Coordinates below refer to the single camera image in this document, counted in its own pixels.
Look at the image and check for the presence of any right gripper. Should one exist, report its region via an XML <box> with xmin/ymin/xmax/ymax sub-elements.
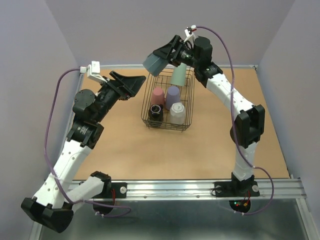
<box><xmin>153</xmin><ymin>34</ymin><xmax>200</xmax><ymax>69</ymax></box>

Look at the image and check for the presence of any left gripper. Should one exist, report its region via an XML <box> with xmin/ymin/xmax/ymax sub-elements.
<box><xmin>94</xmin><ymin>71</ymin><xmax>147</xmax><ymax>123</ymax></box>

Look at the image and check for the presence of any grey mug white inside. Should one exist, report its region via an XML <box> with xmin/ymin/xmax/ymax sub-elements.
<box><xmin>142</xmin><ymin>53</ymin><xmax>169</xmax><ymax>77</ymax></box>

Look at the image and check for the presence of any green cup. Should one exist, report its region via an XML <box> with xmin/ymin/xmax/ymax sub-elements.
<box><xmin>170</xmin><ymin>63</ymin><xmax>187</xmax><ymax>87</ymax></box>

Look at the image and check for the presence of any pink cup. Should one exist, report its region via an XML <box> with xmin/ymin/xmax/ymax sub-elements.
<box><xmin>150</xmin><ymin>87</ymin><xmax>165</xmax><ymax>106</ymax></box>

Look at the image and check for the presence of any lavender cup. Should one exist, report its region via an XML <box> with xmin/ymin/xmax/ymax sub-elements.
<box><xmin>165</xmin><ymin>85</ymin><xmax>180</xmax><ymax>110</ymax></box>

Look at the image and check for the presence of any black mug white inside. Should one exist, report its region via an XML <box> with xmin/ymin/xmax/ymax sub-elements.
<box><xmin>148</xmin><ymin>104</ymin><xmax>164</xmax><ymax>128</ymax></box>

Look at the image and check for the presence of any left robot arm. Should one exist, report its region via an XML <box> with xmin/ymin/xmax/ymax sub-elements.
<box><xmin>21</xmin><ymin>71</ymin><xmax>146</xmax><ymax>233</ymax></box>

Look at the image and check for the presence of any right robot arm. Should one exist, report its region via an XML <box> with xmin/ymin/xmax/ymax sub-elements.
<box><xmin>147</xmin><ymin>35</ymin><xmax>265</xmax><ymax>197</ymax></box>

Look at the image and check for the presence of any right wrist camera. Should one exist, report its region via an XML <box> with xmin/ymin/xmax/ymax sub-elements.
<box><xmin>183</xmin><ymin>25</ymin><xmax>197</xmax><ymax>43</ymax></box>

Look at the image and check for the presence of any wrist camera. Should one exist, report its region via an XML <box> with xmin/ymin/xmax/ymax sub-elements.
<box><xmin>183</xmin><ymin>25</ymin><xmax>197</xmax><ymax>43</ymax></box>
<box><xmin>79</xmin><ymin>60</ymin><xmax>107</xmax><ymax>84</ymax></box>

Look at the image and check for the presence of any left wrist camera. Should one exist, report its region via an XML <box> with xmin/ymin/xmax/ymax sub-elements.
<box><xmin>79</xmin><ymin>60</ymin><xmax>107</xmax><ymax>84</ymax></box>

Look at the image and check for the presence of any black wire dish rack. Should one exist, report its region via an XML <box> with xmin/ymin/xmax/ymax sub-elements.
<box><xmin>141</xmin><ymin>64</ymin><xmax>195</xmax><ymax>132</ymax></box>

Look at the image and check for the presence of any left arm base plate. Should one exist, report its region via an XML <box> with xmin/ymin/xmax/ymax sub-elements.
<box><xmin>91</xmin><ymin>180</ymin><xmax>128</xmax><ymax>199</ymax></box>

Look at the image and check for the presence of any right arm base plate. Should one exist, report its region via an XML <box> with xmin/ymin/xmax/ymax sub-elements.
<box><xmin>213</xmin><ymin>181</ymin><xmax>260</xmax><ymax>198</ymax></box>

